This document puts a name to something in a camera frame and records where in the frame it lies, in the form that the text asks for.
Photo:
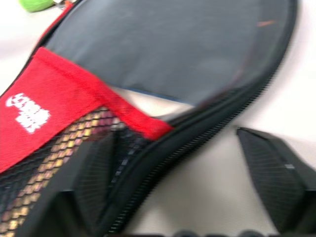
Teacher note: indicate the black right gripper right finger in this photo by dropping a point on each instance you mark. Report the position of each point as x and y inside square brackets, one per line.
[271, 172]

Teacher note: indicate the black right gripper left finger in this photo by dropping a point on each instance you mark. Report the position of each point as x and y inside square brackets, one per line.
[91, 172]

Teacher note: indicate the black red paddle case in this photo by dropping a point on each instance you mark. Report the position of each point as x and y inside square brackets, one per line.
[61, 98]

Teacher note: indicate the black rubber table tennis paddle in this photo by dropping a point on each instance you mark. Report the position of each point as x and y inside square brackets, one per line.
[168, 49]

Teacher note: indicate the green round object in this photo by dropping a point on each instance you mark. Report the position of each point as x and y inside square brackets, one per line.
[37, 5]

